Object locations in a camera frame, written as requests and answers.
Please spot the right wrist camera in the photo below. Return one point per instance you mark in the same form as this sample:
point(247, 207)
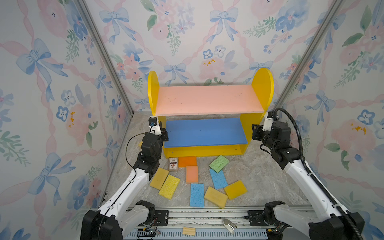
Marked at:
point(268, 121)

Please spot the playing card box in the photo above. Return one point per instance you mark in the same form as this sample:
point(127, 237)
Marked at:
point(173, 164)

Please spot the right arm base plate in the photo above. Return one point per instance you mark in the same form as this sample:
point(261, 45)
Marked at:
point(256, 218)

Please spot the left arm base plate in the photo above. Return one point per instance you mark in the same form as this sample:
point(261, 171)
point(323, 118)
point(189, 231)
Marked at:
point(157, 218)

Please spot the green sponge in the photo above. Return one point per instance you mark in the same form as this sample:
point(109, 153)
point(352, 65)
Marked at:
point(219, 163)

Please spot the dull yellow sponge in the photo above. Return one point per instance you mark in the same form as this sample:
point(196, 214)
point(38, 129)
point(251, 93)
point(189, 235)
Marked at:
point(159, 178)

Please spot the deep yellow sponge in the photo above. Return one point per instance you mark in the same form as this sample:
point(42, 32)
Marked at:
point(235, 190)

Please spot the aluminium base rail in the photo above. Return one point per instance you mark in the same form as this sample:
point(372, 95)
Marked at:
point(208, 223)

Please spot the bright yellow sponge left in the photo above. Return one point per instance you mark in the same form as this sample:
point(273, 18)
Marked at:
point(169, 187)

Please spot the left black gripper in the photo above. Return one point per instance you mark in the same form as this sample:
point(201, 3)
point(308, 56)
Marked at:
point(164, 136)

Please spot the light orange sponge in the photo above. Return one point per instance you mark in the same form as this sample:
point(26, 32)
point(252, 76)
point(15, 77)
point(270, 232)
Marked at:
point(192, 174)

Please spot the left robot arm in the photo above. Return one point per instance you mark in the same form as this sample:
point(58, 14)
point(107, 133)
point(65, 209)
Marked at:
point(113, 220)

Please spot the yellow shelf pink blue boards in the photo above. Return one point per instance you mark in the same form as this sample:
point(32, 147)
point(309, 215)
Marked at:
point(208, 121)

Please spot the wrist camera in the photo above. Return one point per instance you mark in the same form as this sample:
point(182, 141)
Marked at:
point(154, 126)
point(268, 121)

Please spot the dark orange sponge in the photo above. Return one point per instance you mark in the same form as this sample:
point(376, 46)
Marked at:
point(187, 161)

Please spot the metal clip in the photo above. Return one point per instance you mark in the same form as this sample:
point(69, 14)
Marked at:
point(230, 226)

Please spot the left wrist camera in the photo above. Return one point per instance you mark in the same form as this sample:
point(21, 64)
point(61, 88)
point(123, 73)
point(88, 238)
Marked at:
point(154, 126)

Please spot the blue sponge front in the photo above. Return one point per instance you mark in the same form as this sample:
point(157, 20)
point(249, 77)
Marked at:
point(197, 195)

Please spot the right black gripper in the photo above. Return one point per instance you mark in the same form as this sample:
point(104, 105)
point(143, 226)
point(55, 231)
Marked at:
point(257, 131)

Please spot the small wooden block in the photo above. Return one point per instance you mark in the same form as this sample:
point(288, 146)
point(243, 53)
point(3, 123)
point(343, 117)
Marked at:
point(189, 231)

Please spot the tan yellow sponge front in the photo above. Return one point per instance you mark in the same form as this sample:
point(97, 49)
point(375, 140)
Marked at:
point(216, 197)

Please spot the blue sponge right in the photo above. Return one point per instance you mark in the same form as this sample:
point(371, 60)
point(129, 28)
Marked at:
point(218, 179)

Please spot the blue sponge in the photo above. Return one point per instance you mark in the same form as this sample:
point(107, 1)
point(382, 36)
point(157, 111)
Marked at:
point(218, 179)
point(197, 195)

